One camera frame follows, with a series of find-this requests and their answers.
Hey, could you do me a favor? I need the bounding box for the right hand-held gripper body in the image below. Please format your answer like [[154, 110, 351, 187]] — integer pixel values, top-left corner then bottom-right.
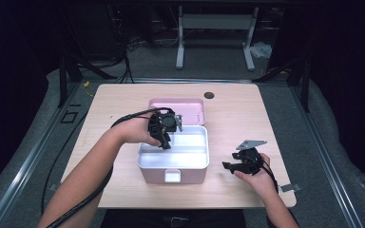
[[232, 140, 268, 176]]

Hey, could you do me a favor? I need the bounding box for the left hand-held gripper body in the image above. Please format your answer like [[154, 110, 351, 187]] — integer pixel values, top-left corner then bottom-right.
[[147, 107, 184, 138]]

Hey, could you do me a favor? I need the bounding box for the pink storage box with lid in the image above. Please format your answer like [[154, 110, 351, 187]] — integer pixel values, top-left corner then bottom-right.
[[137, 97, 210, 184]]

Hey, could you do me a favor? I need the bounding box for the person's right hand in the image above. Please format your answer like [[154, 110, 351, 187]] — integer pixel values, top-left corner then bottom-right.
[[233, 152, 279, 199]]

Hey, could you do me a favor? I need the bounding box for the person's left hand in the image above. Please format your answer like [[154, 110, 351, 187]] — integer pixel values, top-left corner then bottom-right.
[[115, 115, 163, 147]]

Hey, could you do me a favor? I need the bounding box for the person's dark clothing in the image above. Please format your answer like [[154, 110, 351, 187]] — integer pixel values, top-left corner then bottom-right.
[[100, 208, 247, 228]]

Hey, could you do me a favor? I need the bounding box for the black metal stand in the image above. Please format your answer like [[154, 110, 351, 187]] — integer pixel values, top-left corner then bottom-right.
[[256, 51, 312, 112], [58, 51, 118, 108]]

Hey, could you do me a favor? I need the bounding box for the crumpled clear plastic bag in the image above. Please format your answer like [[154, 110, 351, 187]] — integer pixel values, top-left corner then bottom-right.
[[250, 42, 273, 59]]

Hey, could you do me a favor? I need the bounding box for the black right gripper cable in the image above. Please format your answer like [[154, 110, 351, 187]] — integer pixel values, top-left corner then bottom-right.
[[259, 160, 280, 195]]

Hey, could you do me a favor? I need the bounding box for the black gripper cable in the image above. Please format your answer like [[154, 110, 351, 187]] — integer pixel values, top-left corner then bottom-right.
[[259, 160, 280, 195], [46, 106, 176, 228]]

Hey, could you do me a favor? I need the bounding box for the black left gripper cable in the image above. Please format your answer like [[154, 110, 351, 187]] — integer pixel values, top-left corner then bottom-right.
[[46, 106, 176, 228]]

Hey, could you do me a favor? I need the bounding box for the bundle of black cables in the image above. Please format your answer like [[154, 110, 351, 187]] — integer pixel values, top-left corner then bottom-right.
[[112, 36, 136, 85]]

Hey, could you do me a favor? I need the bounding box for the aluminium floor rail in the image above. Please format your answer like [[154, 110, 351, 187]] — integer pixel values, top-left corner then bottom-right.
[[289, 85, 365, 228], [0, 80, 81, 228]]

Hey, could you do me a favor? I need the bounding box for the yellow plug with wire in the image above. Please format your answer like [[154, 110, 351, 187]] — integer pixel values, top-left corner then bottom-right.
[[83, 81, 95, 98]]

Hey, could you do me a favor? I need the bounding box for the white metal desk frame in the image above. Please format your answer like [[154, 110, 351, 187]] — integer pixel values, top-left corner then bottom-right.
[[175, 5, 259, 71]]

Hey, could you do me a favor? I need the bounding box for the black floor cable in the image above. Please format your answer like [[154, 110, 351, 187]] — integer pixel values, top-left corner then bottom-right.
[[40, 110, 89, 218]]

